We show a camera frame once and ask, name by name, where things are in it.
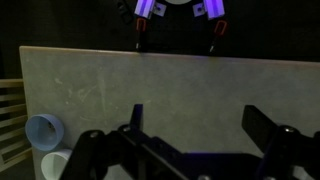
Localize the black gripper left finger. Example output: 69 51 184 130
119 104 144 132

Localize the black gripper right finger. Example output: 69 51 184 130
241 105 294 151

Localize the blue bowl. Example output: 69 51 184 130
25 114 64 151

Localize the white bowl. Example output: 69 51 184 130
41 149 72 180

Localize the wooden chair near bowls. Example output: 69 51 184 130
0 79 32 172

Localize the left red-handled clamp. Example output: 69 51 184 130
136 18 147 52

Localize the red-handled clamp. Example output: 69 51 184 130
209 20 228 53
136 18 147 52

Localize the right red-handled clamp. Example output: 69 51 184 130
209 20 228 53

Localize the purple-lit robot base frame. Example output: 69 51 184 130
134 0 225 20

